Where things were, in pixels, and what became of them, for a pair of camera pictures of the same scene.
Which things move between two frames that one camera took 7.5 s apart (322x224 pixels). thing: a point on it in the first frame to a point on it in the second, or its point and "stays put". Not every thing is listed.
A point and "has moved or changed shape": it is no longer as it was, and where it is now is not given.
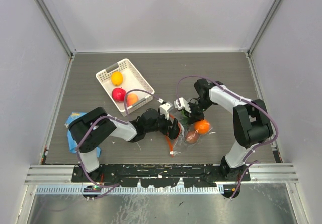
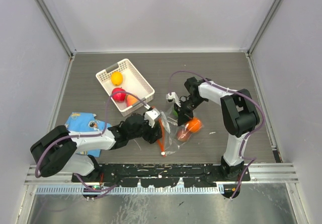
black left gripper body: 163,126 to 147,133
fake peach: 132,98 stays put
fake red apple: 118,94 stays put
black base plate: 151,176 stays put
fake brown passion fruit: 191,137 to 182,135
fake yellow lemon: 116,78 stays put
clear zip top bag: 189,134 has moved or changed shape
